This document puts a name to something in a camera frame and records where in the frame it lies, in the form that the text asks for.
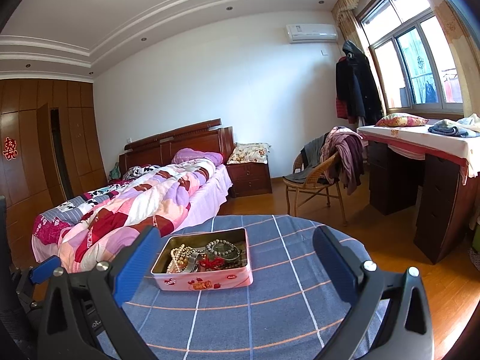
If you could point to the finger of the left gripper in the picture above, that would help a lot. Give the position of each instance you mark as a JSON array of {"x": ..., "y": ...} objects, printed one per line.
[{"x": 44, "y": 270}]

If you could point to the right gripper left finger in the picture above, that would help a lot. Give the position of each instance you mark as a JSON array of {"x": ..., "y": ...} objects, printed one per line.
[{"x": 79, "y": 307}]

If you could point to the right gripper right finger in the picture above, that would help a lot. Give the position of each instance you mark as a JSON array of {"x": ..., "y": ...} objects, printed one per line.
[{"x": 406, "y": 330}]

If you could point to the silver mesh band watch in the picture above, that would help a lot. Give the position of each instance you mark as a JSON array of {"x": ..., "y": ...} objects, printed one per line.
[{"x": 192, "y": 262}]

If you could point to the blue plaid tablecloth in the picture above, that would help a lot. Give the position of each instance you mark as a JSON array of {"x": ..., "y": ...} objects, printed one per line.
[{"x": 290, "y": 310}]

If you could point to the wooden wardrobe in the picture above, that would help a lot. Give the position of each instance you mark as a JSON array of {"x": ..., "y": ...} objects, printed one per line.
[{"x": 49, "y": 148}]

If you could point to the pink cookie tin box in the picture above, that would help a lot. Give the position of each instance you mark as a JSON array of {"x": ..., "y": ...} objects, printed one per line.
[{"x": 224, "y": 262}]

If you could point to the bed with pink quilt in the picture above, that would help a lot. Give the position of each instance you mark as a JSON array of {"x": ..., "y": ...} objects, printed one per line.
[{"x": 170, "y": 181}]

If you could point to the dark wooden desk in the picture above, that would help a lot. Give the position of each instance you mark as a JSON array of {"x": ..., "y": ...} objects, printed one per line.
[{"x": 409, "y": 166}]

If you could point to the wicker chair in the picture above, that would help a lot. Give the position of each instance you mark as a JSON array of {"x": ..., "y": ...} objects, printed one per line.
[{"x": 298, "y": 193}]

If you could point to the clothes draped on chair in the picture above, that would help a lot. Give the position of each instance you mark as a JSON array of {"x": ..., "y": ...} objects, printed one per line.
[{"x": 340, "y": 140}]

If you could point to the wooden nightstand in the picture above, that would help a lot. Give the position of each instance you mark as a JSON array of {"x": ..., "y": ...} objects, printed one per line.
[{"x": 249, "y": 179}]

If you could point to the floral pillow on desk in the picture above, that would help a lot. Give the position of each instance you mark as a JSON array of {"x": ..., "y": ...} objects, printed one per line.
[{"x": 401, "y": 119}]

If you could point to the folded clothes on desk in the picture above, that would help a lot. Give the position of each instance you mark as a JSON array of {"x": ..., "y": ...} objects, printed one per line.
[{"x": 465, "y": 128}]

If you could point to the hanging dark coats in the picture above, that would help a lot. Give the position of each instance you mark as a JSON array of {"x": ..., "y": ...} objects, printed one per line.
[{"x": 356, "y": 87}]

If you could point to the window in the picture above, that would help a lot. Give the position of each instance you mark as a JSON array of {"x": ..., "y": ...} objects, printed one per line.
[{"x": 414, "y": 63}]

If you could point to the white air conditioner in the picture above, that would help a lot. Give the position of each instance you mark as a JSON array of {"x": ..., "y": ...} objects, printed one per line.
[{"x": 307, "y": 33}]

